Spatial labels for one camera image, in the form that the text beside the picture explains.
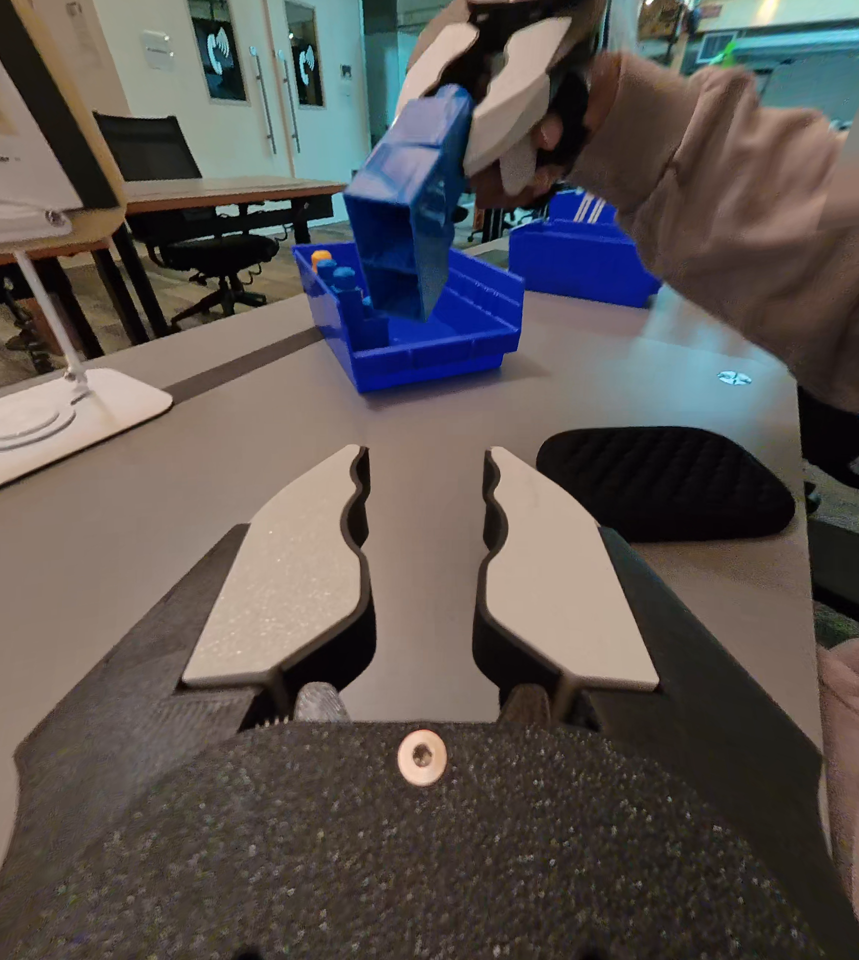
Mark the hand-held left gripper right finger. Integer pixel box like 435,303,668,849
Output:
473,445,661,720

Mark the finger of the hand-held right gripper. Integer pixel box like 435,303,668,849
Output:
461,15,575,177
395,21,481,120

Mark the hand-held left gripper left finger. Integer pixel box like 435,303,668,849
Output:
179,444,378,723

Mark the blue two-stud toy block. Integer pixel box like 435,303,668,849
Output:
343,142,455,324

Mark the blue plastic bin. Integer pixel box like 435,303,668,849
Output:
545,189,618,226
508,217,663,309
293,241,527,395

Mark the person's right forearm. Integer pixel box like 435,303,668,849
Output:
572,52,859,414

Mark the person's right hand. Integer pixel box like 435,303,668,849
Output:
469,52,623,213

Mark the phone icon door panel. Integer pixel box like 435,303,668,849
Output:
283,0,326,110
188,0,251,106

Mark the black pad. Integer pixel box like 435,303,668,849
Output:
536,426,797,543

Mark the printed instruction sheet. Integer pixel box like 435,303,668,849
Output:
0,0,86,226

